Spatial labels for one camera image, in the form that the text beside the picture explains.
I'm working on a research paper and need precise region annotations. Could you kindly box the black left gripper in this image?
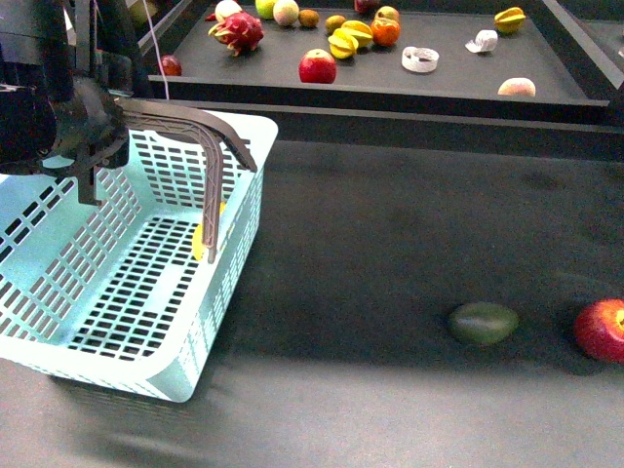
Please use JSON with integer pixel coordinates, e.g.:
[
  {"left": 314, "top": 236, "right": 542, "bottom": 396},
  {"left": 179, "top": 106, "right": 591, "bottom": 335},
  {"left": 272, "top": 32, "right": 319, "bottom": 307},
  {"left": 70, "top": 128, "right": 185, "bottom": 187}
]
[{"left": 1, "top": 77, "right": 129, "bottom": 206}]

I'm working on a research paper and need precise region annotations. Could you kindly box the light blue plastic basket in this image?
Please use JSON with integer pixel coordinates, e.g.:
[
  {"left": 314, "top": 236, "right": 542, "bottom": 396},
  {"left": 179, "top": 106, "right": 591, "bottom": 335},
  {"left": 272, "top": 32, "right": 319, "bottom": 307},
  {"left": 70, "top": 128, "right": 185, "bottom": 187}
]
[{"left": 1, "top": 131, "right": 263, "bottom": 402}]

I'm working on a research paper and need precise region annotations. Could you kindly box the yellow mango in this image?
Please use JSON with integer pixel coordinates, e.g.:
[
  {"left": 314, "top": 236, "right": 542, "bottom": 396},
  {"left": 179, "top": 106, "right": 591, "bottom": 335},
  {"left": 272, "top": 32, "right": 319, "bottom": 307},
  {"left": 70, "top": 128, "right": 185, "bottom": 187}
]
[{"left": 191, "top": 200, "right": 226, "bottom": 264}]

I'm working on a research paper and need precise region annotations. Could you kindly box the small dark red plum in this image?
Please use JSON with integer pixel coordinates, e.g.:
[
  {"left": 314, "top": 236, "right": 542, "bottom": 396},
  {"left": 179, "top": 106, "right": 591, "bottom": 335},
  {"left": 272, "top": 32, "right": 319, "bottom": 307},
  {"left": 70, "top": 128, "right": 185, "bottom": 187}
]
[{"left": 160, "top": 55, "right": 182, "bottom": 76}]

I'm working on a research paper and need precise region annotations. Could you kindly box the pink dragon fruit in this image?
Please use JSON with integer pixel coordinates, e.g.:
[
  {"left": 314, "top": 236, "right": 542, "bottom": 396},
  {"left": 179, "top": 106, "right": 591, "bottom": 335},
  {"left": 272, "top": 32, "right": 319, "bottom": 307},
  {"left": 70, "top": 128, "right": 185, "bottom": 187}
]
[{"left": 208, "top": 12, "right": 264, "bottom": 57}]

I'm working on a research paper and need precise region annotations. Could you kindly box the white pink round fruit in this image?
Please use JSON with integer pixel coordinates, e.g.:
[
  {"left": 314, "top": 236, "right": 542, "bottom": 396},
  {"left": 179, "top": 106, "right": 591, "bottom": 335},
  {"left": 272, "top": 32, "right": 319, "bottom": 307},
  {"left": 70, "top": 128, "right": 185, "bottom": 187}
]
[{"left": 214, "top": 0, "right": 243, "bottom": 22}]

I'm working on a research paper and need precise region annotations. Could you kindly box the green apple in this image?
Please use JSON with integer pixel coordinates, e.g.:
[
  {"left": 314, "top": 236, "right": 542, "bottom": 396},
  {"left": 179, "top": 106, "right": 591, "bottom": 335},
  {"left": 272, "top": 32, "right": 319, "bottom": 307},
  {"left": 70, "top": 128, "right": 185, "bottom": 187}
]
[{"left": 254, "top": 0, "right": 277, "bottom": 20}]

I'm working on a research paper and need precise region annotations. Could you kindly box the pale round melon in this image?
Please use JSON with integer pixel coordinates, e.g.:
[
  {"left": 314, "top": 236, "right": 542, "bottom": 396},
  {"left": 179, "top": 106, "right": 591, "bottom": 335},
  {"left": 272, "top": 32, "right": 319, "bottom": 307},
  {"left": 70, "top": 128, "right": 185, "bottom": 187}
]
[{"left": 273, "top": 0, "right": 299, "bottom": 26}]

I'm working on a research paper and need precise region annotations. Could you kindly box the red apple on tray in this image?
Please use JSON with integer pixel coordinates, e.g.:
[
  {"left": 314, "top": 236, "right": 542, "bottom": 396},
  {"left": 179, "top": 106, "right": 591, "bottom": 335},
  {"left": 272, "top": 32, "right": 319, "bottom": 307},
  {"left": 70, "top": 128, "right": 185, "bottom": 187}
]
[{"left": 298, "top": 49, "right": 337, "bottom": 84}]

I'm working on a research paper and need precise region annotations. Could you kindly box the brown kiwi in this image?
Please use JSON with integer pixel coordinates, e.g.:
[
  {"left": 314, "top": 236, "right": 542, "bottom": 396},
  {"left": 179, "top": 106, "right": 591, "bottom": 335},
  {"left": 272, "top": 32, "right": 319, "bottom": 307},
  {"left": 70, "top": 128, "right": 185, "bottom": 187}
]
[{"left": 298, "top": 9, "right": 320, "bottom": 28}]

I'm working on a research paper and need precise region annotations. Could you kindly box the small orange kiwi fruit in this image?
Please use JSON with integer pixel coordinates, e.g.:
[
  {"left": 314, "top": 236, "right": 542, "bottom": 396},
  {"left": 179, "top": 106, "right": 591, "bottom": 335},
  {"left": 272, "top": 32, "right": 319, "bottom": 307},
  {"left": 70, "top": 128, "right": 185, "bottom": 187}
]
[{"left": 325, "top": 15, "right": 347, "bottom": 35}]

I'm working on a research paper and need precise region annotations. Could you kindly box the yellow starfruit front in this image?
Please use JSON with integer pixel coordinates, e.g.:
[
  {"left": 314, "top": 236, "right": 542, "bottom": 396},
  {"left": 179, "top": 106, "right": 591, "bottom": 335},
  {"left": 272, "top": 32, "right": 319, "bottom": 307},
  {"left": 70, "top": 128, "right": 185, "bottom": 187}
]
[{"left": 328, "top": 28, "right": 359, "bottom": 59}]

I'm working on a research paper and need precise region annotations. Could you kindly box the yellow starfruit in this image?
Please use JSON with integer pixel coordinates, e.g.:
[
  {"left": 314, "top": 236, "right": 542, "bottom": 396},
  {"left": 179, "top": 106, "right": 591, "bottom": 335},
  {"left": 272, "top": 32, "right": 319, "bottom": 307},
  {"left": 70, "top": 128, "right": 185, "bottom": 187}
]
[
  {"left": 493, "top": 7, "right": 527, "bottom": 34},
  {"left": 340, "top": 19, "right": 373, "bottom": 49},
  {"left": 328, "top": 28, "right": 359, "bottom": 59}
]

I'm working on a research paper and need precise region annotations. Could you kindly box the yellow starfruit middle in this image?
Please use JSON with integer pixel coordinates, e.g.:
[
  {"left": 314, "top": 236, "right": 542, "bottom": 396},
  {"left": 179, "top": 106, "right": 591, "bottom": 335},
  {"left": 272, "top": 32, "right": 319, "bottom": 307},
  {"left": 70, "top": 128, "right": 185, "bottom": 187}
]
[{"left": 340, "top": 19, "right": 373, "bottom": 49}]

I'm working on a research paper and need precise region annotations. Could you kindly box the dark purple passionfruit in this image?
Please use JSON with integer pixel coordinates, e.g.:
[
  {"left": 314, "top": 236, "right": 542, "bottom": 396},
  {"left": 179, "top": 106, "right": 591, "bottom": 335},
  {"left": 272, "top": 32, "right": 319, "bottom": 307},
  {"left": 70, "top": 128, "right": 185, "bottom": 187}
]
[{"left": 353, "top": 0, "right": 380, "bottom": 15}]

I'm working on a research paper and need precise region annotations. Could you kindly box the orange persimmon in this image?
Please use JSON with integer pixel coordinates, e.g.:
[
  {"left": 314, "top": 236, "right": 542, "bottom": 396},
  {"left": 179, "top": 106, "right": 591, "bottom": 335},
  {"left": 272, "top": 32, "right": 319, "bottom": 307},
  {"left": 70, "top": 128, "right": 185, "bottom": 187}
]
[{"left": 370, "top": 18, "right": 401, "bottom": 47}]

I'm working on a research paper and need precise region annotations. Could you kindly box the red yellow apple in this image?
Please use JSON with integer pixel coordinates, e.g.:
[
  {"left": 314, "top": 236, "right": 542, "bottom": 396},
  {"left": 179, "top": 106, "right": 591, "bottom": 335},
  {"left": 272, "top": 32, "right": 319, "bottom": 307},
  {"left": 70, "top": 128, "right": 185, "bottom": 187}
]
[{"left": 374, "top": 6, "right": 401, "bottom": 22}]

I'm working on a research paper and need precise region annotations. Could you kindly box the black fruit display tray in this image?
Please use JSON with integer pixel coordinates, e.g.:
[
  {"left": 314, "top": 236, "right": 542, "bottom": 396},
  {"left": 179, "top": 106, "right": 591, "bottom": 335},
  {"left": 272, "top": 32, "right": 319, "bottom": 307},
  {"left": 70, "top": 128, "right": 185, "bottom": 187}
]
[{"left": 150, "top": 1, "right": 616, "bottom": 124}]

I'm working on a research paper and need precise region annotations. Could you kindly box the white foam net sleeve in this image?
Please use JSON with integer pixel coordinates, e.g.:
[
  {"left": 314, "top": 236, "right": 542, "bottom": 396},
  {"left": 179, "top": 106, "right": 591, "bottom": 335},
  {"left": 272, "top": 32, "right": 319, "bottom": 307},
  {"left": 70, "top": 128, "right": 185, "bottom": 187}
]
[{"left": 465, "top": 29, "right": 498, "bottom": 54}]

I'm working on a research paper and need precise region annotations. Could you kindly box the pale peach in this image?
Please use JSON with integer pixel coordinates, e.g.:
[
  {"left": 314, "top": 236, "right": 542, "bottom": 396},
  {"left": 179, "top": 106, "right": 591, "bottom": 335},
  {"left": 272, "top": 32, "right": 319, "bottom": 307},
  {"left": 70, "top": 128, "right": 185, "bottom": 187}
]
[{"left": 497, "top": 77, "right": 536, "bottom": 98}]

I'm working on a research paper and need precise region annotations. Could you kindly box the yellow starfruit far right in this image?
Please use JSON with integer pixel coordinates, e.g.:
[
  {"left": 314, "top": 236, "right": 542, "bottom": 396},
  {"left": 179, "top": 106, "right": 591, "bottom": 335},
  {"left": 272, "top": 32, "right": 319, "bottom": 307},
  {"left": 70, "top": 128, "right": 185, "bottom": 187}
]
[{"left": 493, "top": 7, "right": 527, "bottom": 34}]

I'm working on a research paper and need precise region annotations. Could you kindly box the dark green avocado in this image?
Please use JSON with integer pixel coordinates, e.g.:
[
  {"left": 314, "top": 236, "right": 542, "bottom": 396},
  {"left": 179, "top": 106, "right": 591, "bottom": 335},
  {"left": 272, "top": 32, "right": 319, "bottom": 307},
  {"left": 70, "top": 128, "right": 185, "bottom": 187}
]
[{"left": 448, "top": 302, "right": 520, "bottom": 346}]

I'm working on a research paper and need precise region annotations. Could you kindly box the red apple near front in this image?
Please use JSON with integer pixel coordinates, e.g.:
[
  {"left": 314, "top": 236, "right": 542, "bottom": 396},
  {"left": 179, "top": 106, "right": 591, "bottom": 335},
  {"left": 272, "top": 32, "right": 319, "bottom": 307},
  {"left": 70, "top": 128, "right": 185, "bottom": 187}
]
[{"left": 572, "top": 298, "right": 623, "bottom": 364}]

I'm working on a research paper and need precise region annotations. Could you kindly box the white cable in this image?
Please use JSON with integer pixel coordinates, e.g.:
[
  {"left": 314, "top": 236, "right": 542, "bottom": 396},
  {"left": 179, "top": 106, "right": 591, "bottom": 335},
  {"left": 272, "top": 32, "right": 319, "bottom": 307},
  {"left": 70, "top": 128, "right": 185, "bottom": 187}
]
[{"left": 141, "top": 0, "right": 172, "bottom": 101}]

